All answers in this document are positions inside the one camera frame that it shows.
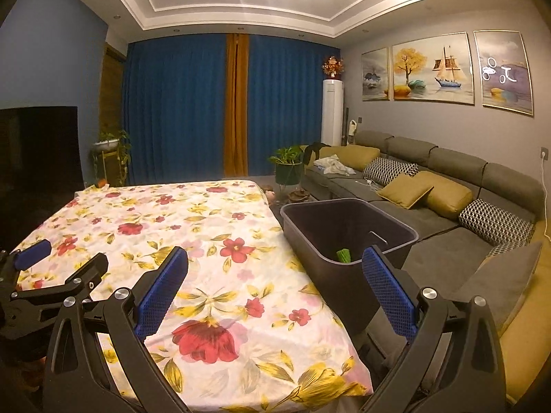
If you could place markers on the floral tablecloth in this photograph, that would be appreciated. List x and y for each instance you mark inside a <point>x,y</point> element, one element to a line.
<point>215,266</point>

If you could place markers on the green foam net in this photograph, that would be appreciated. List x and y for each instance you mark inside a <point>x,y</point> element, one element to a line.
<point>343,255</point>

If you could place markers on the plant in white pot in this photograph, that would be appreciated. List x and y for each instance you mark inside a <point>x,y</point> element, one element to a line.
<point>109,146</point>

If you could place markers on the yellow cushion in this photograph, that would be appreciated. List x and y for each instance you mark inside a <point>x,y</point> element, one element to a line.
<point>404,189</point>
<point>357,157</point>
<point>450,195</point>

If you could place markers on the small grey landscape painting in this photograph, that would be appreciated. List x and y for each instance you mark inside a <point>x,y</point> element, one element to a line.
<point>375,75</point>

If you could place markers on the grey sofa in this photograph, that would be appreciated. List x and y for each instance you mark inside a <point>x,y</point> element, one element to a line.
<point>452,159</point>

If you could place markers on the black garment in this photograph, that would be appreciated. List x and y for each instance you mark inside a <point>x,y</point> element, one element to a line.
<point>312,150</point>

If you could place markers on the grey cushion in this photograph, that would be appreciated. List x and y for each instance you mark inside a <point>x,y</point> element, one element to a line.
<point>499,284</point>

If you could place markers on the purple grey framed painting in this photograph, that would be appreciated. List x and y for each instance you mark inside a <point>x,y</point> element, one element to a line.
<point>503,73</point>

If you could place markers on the green plant in dark pot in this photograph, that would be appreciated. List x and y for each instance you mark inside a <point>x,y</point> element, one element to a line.
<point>287,163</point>

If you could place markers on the black white patterned pillow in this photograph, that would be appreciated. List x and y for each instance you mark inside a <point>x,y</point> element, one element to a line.
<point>495,221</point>
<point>389,170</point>

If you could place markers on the white standing air conditioner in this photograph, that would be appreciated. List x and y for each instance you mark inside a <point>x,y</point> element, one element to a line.
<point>332,112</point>

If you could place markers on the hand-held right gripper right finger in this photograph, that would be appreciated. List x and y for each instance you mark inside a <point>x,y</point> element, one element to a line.
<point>389,292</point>

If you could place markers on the brown wooden panel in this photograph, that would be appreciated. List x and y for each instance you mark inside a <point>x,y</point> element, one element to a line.
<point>111,103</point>

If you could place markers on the grey plastic bin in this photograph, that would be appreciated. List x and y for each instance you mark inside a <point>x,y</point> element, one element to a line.
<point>318,241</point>

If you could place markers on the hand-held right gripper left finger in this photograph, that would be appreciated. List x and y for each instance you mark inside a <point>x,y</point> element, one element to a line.
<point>161,292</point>

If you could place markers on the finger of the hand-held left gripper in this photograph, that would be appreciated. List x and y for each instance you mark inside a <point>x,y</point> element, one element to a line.
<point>32,253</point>
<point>88,271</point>

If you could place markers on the white handheld vacuum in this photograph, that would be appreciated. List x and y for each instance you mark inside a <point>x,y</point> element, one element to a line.
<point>353,131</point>

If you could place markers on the tree and sailboat painting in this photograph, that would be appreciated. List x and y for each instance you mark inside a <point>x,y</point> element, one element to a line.
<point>432,69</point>

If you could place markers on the orange curtain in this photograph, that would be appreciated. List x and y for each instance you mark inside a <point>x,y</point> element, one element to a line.
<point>236,107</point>

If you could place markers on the orange flower decoration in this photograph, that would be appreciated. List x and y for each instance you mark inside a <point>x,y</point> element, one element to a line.
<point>333,68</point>

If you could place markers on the white crumpled clothes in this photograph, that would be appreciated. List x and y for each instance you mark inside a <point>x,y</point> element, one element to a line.
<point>333,164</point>

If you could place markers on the black television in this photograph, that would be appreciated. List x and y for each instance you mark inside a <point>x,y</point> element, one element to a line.
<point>38,167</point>

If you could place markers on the small pink toy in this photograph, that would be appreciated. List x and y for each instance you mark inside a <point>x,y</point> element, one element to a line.
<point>270,195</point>

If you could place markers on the blue curtain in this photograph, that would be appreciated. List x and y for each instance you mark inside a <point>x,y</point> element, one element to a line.
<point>288,107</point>
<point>172,112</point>

